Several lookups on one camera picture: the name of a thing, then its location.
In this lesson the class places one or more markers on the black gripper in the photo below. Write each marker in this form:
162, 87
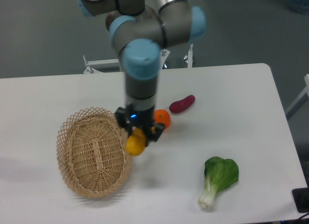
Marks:
129, 117

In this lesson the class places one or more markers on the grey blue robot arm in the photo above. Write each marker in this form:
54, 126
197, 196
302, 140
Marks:
138, 36

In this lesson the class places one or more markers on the orange tangerine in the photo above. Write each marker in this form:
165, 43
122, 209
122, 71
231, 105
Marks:
163, 117

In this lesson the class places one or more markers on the white table leg frame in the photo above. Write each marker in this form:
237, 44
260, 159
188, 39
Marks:
299, 101

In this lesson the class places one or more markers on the green bok choy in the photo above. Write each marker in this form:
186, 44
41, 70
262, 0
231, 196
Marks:
219, 175

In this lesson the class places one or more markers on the black device at edge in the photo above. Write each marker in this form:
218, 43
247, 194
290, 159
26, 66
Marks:
301, 199

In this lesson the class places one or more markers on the woven wicker basket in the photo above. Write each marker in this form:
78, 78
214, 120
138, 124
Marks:
90, 151

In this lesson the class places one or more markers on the purple sweet potato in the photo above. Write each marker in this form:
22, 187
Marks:
182, 105

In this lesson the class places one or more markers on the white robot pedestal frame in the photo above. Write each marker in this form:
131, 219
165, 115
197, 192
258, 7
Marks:
113, 65

